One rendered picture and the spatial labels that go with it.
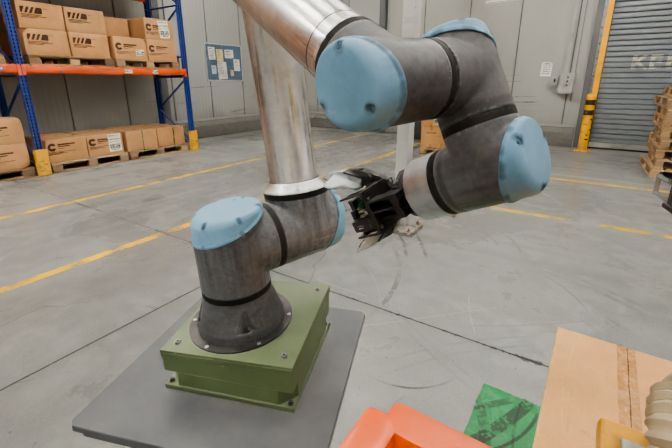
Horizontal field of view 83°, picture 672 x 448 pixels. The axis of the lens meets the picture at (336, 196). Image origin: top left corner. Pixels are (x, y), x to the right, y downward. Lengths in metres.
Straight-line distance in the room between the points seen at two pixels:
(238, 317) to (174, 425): 0.22
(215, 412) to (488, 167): 0.70
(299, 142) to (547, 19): 9.29
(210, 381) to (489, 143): 0.71
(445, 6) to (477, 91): 10.04
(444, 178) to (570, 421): 0.91
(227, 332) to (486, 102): 0.65
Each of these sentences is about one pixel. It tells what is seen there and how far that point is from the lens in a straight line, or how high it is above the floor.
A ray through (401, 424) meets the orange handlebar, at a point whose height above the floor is 1.21.
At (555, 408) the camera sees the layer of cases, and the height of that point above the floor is 0.54.
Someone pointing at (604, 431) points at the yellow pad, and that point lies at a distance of 0.45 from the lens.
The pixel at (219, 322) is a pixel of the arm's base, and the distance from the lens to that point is 0.86.
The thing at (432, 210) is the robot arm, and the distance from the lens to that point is 0.52.
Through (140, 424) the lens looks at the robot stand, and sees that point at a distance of 0.93.
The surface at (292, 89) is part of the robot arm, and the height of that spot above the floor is 1.36.
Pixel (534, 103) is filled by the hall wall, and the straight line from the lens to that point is 9.89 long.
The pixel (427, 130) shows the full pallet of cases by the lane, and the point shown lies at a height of 0.47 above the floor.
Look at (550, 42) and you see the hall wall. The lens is 9.90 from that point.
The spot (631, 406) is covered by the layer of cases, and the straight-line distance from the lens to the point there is 1.41.
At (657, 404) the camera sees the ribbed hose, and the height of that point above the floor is 1.14.
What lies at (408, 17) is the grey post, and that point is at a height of 1.88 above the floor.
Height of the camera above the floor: 1.38
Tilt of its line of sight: 17 degrees down
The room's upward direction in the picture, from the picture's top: straight up
